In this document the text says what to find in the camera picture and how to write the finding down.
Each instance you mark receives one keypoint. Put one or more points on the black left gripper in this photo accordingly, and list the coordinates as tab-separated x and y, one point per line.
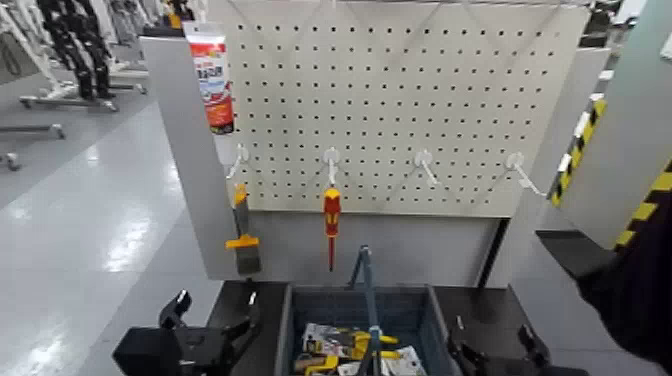
157	352

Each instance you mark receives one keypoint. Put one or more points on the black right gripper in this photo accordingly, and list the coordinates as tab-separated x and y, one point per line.
525	369

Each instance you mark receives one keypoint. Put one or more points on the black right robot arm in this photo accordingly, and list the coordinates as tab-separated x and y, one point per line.
635	294

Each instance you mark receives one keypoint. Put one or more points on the white black tool package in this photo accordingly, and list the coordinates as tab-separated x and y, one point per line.
323	338

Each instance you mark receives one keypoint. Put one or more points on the yellow black hand tool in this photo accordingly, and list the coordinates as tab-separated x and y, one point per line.
320	364

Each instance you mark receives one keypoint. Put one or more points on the yellow black clamp tool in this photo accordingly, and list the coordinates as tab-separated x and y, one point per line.
362	338

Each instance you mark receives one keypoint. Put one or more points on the red yellow screwdriver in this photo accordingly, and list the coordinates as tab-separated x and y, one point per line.
332	210

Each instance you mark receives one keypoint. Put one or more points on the white pegboard hook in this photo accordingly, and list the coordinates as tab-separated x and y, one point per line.
423	157
241	155
332	156
515	160

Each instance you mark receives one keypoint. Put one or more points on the white red sealant tube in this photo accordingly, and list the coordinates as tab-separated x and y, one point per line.
212	78

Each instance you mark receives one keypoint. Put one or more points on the beige perforated pegboard panel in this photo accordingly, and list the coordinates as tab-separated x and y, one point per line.
394	105

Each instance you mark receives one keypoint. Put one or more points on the grey panel with hazard tape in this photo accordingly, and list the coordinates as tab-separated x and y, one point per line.
630	115

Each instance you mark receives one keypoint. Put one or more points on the black humanoid robot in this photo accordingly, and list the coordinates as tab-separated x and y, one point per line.
78	42

